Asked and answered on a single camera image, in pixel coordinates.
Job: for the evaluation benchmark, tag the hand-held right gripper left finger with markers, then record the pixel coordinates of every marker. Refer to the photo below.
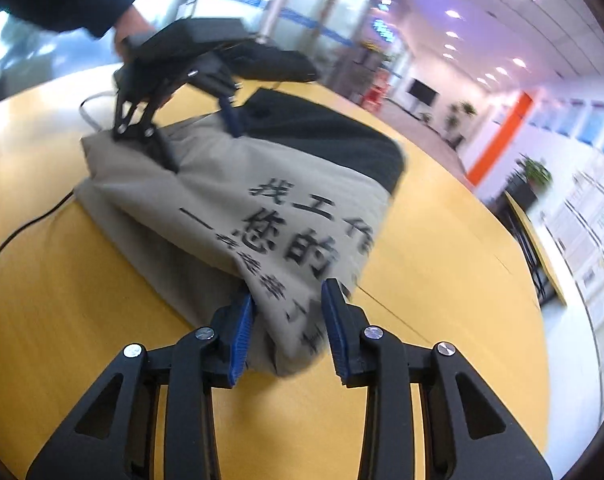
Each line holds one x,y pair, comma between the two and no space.
241,336

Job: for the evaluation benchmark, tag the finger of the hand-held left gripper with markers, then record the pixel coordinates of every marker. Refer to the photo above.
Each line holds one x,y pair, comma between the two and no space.
230,115
147,127

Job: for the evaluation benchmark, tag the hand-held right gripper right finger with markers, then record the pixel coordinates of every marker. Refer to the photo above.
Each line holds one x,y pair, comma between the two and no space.
333,331

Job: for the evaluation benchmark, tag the beige and black tote bag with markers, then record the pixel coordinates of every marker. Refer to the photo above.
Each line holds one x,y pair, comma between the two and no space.
262,200

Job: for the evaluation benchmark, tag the person's left hand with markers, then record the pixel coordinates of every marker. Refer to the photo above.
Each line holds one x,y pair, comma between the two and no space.
131,24

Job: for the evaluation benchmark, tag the dark cloth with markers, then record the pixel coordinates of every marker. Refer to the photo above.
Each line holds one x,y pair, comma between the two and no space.
277,62

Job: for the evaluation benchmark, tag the red sign stand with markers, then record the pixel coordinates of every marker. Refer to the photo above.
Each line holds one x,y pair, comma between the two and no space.
377,89

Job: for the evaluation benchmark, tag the wooden desk with black legs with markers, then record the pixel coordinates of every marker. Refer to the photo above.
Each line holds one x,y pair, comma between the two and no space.
536,240

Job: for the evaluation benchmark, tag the potted plant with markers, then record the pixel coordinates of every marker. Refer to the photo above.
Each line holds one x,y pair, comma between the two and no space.
459,117
534,172

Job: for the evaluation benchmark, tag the black wall screen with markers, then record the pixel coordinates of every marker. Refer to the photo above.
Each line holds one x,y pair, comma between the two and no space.
421,91

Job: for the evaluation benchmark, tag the row of wall posters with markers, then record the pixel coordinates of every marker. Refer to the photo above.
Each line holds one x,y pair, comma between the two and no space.
589,220

